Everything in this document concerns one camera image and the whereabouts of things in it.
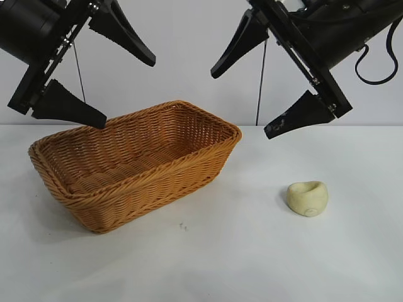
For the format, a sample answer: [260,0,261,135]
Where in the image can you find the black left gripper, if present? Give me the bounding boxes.
[0,0,156,130]

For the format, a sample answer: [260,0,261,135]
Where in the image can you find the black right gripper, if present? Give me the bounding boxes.
[210,0,403,140]

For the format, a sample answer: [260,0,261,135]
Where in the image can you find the pale yellow egg yolk pastry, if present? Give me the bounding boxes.
[286,180,329,218]

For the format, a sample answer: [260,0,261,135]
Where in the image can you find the tan woven wicker basket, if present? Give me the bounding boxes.
[30,99,243,234]

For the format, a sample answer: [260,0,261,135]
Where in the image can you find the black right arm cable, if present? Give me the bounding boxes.
[355,21,398,85]

